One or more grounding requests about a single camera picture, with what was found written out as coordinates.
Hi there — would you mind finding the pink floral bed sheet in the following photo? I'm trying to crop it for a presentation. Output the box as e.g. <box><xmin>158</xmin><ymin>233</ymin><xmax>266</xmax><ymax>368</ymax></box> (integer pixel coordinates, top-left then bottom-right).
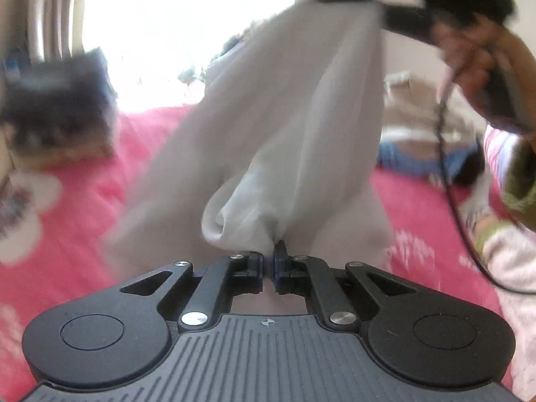
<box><xmin>1</xmin><ymin>107</ymin><xmax>500</xmax><ymax>401</ymax></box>

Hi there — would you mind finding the black cable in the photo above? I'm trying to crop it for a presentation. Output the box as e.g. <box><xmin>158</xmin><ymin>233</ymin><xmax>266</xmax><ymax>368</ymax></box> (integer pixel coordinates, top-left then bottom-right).
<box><xmin>435</xmin><ymin>45</ymin><xmax>536</xmax><ymax>296</ymax></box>

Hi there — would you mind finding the blue garment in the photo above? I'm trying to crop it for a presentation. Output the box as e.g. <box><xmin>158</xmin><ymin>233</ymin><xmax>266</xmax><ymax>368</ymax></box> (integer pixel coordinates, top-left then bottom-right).
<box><xmin>377</xmin><ymin>142</ymin><xmax>485</xmax><ymax>187</ymax></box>

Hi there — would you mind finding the dark blanket pile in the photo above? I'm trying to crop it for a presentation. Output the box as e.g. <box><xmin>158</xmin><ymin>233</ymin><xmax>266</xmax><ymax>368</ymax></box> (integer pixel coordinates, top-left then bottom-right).
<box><xmin>1</xmin><ymin>48</ymin><xmax>118</xmax><ymax>171</ymax></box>

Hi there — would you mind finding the light grey garment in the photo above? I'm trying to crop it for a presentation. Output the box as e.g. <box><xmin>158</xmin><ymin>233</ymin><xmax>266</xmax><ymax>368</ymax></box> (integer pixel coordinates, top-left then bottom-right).
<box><xmin>106</xmin><ymin>2</ymin><xmax>392</xmax><ymax>277</ymax></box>

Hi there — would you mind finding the pink pastel pajama sleeve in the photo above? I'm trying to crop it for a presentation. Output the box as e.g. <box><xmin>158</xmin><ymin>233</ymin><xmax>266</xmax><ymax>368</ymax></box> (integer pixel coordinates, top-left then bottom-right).
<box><xmin>459</xmin><ymin>126</ymin><xmax>535</xmax><ymax>401</ymax></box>

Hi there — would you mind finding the beige cloth bag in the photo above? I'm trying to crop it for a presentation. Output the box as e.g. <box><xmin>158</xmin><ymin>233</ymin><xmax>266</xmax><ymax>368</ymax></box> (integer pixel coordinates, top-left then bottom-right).
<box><xmin>381</xmin><ymin>72</ymin><xmax>477</xmax><ymax>159</ymax></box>

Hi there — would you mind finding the person's right hand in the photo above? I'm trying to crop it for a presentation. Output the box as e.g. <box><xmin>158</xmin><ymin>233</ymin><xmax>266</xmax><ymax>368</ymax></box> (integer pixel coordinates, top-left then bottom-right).
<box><xmin>432</xmin><ymin>15</ymin><xmax>535</xmax><ymax>118</ymax></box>

